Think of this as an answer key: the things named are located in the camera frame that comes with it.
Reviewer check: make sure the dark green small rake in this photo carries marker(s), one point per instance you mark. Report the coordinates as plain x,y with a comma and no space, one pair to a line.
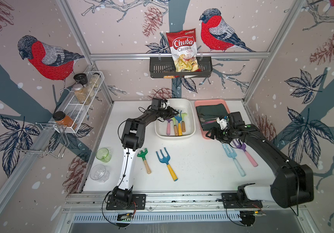
142,154

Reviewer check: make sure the black wall basket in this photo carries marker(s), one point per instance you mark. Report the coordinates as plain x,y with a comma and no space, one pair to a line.
164,66

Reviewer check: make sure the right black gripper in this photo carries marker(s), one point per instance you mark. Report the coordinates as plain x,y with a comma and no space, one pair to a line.
217,136

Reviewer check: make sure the silver spoon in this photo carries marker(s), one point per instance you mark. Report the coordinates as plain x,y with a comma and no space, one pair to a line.
204,120

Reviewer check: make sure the Chuba cassava chips bag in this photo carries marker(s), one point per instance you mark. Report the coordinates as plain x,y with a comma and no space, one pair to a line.
183,49

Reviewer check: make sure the clear plastic cup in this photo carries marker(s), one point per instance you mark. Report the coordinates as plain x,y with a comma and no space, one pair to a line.
99,173

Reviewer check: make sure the white storage box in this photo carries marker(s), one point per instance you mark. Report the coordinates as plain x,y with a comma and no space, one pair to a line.
186,107

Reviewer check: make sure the orange spice jar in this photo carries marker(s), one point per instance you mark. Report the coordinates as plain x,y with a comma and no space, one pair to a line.
62,118

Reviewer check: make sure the dark green cloth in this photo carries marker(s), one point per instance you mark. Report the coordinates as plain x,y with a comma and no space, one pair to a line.
218,109

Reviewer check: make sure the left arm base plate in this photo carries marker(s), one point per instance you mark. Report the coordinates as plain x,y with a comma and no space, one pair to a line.
136,201

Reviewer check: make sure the pale spice jar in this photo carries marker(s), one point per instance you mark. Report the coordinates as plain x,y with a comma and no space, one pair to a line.
95,80

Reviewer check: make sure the light green rake wooden handle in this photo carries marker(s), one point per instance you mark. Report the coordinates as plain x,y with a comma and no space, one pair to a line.
175,127

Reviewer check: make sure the black lid spice jar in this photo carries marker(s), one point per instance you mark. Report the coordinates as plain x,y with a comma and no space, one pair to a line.
82,79

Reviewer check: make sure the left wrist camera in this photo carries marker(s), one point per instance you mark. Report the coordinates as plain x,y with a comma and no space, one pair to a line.
158,104

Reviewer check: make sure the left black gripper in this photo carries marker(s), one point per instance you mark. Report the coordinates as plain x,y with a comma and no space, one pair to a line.
169,110

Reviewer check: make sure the aluminium front rail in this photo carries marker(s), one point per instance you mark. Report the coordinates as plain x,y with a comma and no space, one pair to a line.
92,202

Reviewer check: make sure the pink tray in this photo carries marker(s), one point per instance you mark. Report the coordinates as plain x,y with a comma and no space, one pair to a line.
209,102

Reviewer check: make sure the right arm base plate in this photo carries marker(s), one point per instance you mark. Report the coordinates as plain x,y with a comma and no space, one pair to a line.
232,200

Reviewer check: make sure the purple fork pink handle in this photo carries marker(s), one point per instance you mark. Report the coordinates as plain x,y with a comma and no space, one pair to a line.
168,127

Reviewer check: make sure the light blue fork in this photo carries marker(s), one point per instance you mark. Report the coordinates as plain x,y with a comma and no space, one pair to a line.
230,152

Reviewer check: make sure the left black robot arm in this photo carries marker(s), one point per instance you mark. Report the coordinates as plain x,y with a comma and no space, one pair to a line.
132,139

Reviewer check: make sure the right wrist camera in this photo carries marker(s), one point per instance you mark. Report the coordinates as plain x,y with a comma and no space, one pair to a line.
223,122

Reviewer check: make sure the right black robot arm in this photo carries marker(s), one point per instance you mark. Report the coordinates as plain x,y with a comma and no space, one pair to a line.
293,184

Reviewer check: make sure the blue fork yellow handle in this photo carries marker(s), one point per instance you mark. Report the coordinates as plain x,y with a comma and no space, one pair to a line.
165,158
179,120

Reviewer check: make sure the small circuit board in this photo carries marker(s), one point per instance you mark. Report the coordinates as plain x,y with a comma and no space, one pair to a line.
126,217

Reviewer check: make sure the beige spice jar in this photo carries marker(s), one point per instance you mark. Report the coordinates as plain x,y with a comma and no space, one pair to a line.
81,94

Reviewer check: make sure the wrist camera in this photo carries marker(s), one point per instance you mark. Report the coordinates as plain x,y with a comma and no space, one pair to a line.
158,104
223,122

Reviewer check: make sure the white wire spice shelf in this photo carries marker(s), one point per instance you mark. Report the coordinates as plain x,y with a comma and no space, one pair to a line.
78,112

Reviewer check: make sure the green plastic cup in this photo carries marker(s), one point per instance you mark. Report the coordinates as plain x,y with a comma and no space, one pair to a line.
104,155

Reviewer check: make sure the wire hook rack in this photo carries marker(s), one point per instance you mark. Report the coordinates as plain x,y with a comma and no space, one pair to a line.
52,141

